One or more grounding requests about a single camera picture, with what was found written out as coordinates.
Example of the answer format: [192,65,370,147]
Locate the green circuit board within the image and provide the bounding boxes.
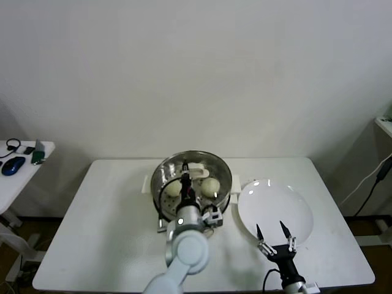
[31,149,46,165]

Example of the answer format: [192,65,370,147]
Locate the white steamed baozi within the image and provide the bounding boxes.
[200,178,221,198]
[164,179,182,197]

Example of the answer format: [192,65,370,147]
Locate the stainless steel steamer basket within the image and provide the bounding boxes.
[150,149,233,222]

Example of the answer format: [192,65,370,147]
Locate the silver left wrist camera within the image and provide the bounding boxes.
[202,205,224,228]

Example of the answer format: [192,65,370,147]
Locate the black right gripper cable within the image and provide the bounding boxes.
[262,268,283,294]

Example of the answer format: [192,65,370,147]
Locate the glass lid with cream handle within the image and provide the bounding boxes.
[153,149,232,225]

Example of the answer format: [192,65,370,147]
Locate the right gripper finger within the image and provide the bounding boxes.
[255,223,278,257]
[279,220,298,254]

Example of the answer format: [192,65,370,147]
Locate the black power adapter cable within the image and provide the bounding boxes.
[354,158,392,217]

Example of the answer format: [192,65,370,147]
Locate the blue computer mouse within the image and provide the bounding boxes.
[1,156,26,176]

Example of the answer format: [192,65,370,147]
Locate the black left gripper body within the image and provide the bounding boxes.
[178,186,200,211]

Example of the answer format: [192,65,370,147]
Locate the white side table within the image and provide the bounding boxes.
[0,140,56,282]

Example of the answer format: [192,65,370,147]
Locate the white desk with green items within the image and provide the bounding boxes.
[374,116,392,141]

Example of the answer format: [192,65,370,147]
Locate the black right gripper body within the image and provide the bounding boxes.
[266,244,306,286]

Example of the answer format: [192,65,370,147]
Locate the white round plate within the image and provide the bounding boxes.
[237,178,315,249]

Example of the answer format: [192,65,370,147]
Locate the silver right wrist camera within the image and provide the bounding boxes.
[282,281,321,294]

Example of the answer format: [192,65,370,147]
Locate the black earphone cable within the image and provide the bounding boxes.
[0,138,21,159]

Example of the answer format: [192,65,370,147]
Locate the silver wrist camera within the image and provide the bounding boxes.
[282,281,321,294]
[202,205,224,228]

